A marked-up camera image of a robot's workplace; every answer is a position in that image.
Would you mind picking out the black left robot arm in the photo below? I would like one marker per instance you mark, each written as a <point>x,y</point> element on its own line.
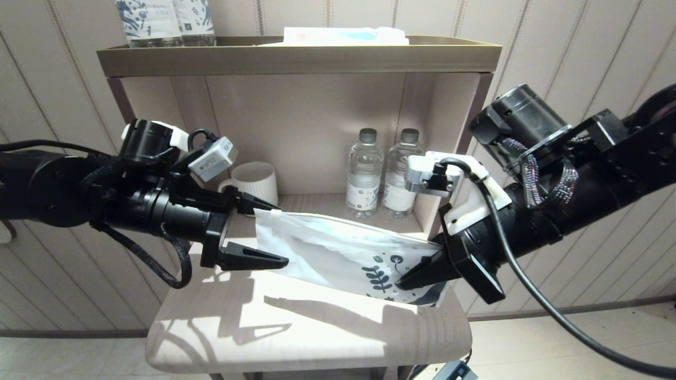
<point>42,190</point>

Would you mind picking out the white wall fixture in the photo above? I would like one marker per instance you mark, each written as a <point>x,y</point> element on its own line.
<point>4,235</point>

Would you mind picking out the clear water bottle grey cap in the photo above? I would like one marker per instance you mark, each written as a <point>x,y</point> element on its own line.
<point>398,179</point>
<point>363,179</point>

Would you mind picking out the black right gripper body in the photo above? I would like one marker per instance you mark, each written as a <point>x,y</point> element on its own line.
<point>470,269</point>

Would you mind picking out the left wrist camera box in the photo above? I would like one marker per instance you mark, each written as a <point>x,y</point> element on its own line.
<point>211,158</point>

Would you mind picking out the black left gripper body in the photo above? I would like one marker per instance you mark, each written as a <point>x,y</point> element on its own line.
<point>214,237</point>

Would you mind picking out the white floral zip pouch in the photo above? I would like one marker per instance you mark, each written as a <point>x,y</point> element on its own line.
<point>327,248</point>

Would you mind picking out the beige wooden shelf cabinet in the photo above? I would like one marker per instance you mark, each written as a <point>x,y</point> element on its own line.
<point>296,60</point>

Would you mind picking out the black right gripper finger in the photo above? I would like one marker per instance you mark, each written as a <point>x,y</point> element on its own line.
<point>433,272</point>

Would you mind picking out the white packet with blue stripe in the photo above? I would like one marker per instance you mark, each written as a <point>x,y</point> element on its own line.
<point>338,37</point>

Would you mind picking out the water bottle blue floral label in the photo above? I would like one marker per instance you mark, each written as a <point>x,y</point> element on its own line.
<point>196,21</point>
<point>148,21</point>

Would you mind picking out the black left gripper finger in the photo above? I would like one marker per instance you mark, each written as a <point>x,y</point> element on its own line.
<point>248,203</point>
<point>248,257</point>

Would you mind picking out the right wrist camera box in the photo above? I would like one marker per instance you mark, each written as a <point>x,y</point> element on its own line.
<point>465,200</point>

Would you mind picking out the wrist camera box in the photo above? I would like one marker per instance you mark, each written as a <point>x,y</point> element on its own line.
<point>211,158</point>
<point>465,200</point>

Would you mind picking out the silver power adapter box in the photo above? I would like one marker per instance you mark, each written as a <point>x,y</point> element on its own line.
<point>455,372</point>

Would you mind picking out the white ribbed ceramic mug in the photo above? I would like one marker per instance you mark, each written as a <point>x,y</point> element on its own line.
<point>256,182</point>

